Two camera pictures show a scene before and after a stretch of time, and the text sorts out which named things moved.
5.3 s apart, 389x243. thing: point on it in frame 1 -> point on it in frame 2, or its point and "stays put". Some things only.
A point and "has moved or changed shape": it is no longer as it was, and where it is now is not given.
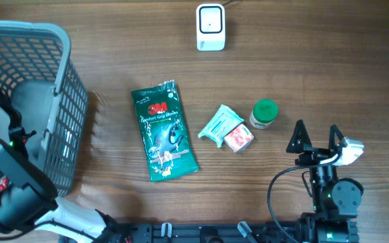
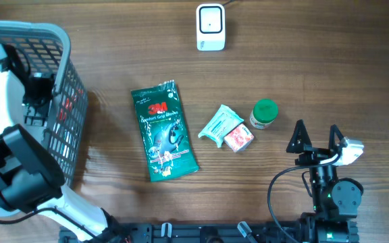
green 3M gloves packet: (167, 141) stays put
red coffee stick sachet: (1, 182) has moved or changed shape
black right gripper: (313, 154) stays put
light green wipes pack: (219, 123) stays put
